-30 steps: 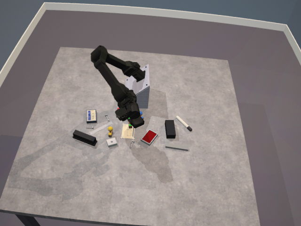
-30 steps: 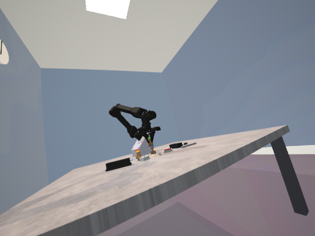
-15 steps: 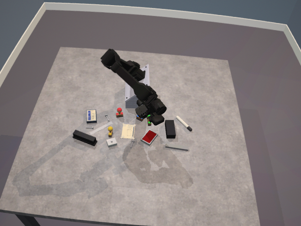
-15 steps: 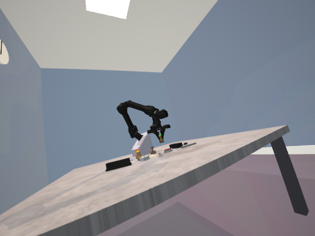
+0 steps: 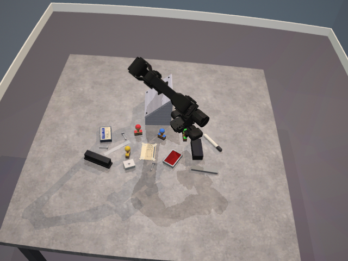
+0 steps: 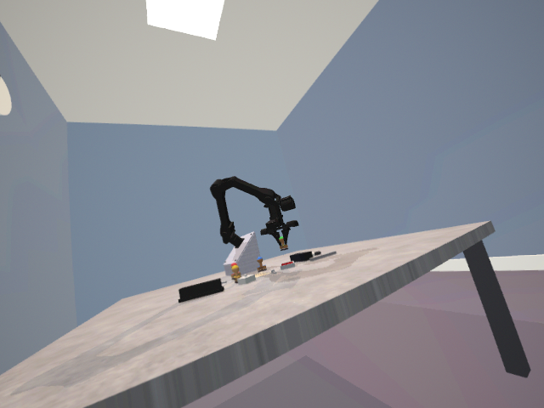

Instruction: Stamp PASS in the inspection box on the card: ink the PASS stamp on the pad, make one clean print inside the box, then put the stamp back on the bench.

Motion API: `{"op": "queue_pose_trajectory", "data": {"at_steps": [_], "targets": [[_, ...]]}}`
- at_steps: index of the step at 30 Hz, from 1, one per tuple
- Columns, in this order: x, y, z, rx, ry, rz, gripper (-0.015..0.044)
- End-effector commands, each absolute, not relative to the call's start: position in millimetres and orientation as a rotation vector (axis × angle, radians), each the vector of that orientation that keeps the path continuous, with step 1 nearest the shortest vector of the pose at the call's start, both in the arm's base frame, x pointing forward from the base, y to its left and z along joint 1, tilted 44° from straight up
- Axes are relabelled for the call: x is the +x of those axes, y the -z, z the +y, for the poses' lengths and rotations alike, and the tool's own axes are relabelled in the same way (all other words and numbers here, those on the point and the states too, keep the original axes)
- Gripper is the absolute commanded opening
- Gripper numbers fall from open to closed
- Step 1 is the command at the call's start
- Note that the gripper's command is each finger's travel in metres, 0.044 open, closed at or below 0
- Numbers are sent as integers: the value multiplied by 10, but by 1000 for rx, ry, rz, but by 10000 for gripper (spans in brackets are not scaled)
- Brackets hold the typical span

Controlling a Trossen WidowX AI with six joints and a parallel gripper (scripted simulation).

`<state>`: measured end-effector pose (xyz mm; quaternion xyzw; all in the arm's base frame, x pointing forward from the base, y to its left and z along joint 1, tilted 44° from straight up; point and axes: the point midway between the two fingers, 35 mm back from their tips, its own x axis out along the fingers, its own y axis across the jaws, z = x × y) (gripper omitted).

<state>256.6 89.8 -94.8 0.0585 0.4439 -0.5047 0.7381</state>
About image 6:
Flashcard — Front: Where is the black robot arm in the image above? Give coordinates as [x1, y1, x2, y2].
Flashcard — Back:
[210, 176, 296, 248]

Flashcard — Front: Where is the yellow rubber stamp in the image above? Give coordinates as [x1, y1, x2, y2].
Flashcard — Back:
[232, 265, 240, 283]

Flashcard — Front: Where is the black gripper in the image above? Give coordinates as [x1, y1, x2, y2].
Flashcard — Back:
[260, 212, 298, 246]

